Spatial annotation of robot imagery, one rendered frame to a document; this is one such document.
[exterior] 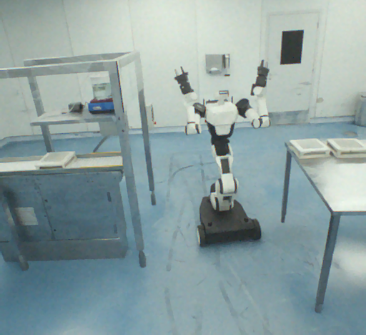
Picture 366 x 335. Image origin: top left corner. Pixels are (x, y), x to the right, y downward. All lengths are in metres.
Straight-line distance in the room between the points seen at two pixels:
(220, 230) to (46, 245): 1.61
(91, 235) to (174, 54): 3.84
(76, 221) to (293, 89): 4.77
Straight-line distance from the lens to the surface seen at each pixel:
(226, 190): 2.53
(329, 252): 2.09
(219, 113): 2.44
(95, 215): 2.56
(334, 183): 2.16
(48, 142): 3.38
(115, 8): 5.67
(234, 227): 2.73
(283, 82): 5.96
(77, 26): 5.85
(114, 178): 2.25
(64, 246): 2.89
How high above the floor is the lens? 1.89
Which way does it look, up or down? 23 degrees down
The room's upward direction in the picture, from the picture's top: 4 degrees counter-clockwise
